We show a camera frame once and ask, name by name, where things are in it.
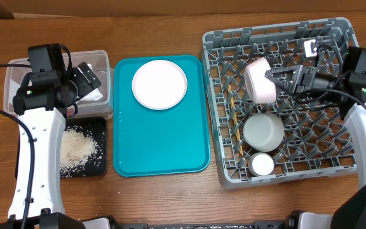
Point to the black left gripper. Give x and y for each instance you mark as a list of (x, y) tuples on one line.
[(86, 86)]

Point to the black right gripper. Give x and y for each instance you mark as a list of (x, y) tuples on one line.
[(306, 72)]

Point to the white napkin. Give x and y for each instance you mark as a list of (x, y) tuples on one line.
[(93, 96)]

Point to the pink bowl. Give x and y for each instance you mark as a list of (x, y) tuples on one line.
[(260, 89)]

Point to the white rice pile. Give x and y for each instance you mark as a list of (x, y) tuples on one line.
[(81, 154)]

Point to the grey bowl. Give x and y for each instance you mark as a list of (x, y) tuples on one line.
[(264, 132)]

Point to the white round plate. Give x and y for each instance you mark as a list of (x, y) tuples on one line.
[(159, 84)]

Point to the cream cup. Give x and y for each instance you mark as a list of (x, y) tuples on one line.
[(261, 164)]

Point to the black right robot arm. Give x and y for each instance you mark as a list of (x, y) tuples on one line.
[(348, 91)]

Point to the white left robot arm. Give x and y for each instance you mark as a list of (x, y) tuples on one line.
[(40, 110)]

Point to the grey dishwasher rack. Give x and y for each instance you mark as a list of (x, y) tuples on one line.
[(316, 141)]

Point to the black flat tray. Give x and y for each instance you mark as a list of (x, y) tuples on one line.
[(99, 126)]

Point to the clear plastic bin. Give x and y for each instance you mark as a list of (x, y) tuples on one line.
[(99, 61)]

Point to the teal serving tray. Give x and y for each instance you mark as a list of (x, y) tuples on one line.
[(147, 142)]

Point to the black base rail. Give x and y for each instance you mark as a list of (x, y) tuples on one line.
[(289, 223)]

